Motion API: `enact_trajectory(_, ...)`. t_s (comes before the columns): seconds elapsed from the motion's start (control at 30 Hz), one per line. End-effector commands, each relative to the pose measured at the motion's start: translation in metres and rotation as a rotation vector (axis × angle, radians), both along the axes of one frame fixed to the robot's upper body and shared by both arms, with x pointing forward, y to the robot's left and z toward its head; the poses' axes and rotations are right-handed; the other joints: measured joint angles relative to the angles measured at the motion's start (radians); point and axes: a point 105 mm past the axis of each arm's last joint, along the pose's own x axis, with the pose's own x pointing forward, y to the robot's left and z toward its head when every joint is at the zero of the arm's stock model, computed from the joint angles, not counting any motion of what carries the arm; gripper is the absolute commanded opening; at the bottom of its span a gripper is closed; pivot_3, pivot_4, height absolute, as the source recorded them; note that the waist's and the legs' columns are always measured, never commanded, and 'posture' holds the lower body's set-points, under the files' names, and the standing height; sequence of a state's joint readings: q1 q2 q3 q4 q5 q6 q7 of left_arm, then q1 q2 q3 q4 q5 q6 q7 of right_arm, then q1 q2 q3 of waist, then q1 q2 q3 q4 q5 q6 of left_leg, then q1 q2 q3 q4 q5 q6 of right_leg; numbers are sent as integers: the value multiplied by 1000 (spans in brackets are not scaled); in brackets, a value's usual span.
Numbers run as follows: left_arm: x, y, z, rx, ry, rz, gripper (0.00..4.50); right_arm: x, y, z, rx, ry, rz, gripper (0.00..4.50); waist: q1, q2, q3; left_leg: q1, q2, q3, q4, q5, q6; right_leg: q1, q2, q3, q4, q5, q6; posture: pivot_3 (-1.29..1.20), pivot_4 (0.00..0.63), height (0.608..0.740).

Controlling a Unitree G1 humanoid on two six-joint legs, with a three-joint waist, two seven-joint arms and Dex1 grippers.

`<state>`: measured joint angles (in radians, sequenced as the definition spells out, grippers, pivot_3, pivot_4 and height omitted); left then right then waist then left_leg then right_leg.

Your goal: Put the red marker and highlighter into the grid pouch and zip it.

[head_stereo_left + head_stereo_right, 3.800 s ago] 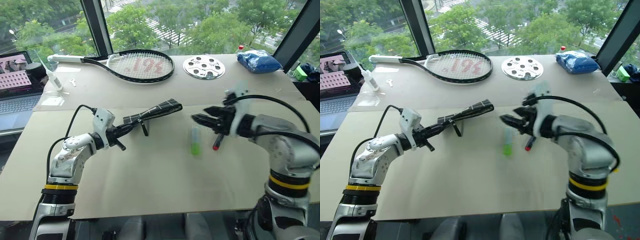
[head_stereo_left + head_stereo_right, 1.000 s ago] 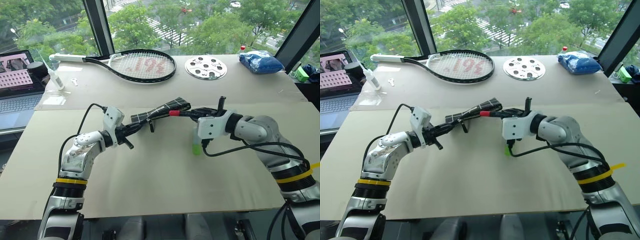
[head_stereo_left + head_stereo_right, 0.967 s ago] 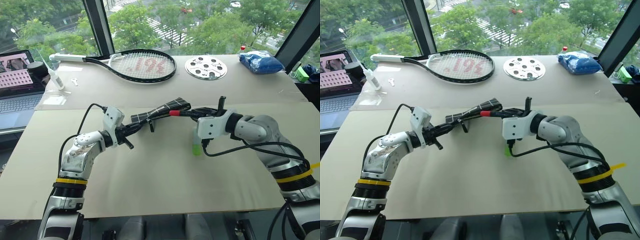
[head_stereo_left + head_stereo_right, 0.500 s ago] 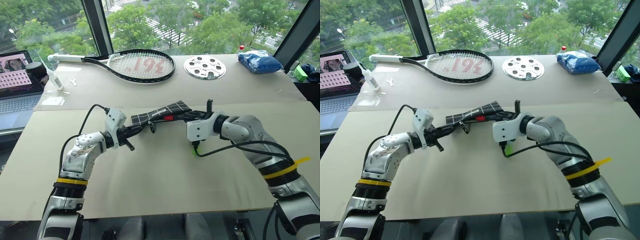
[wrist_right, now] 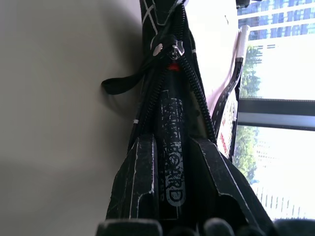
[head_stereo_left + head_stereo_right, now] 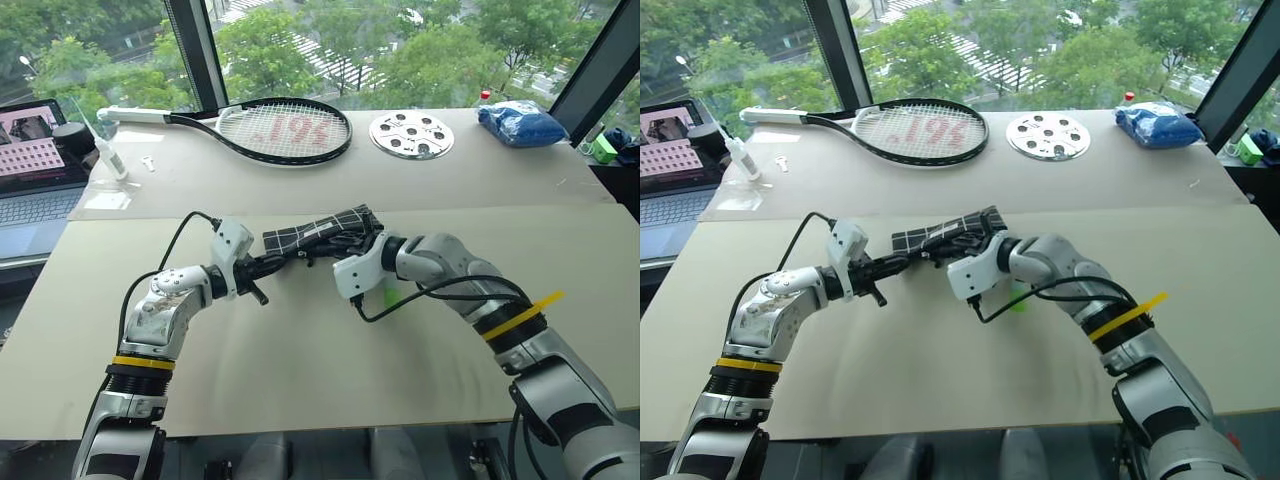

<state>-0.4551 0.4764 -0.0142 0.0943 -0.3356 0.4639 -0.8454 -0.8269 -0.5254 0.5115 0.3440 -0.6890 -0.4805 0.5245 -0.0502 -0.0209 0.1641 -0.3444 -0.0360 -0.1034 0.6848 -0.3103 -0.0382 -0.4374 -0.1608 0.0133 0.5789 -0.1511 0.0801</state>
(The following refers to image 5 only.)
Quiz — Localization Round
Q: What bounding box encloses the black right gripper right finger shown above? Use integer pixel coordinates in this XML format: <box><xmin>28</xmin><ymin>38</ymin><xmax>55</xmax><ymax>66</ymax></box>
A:
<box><xmin>189</xmin><ymin>140</ymin><xmax>276</xmax><ymax>222</ymax></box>

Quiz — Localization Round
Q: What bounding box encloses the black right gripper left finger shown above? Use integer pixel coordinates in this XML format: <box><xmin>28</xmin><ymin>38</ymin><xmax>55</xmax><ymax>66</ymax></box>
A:
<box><xmin>105</xmin><ymin>136</ymin><xmax>158</xmax><ymax>221</ymax></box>

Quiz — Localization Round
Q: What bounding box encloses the black whiteboard marker red cap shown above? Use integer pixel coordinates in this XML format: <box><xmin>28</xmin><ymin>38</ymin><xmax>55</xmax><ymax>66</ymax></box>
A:
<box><xmin>157</xmin><ymin>62</ymin><xmax>195</xmax><ymax>220</ymax></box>

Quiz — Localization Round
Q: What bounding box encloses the black grid pouch with zipper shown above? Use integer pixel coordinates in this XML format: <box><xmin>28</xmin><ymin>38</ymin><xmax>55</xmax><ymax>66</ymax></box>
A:
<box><xmin>101</xmin><ymin>0</ymin><xmax>250</xmax><ymax>173</ymax></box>

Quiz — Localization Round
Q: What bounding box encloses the dark window frame bar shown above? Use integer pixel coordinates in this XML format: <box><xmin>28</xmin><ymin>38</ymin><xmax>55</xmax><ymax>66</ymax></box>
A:
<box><xmin>236</xmin><ymin>97</ymin><xmax>315</xmax><ymax>128</ymax></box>

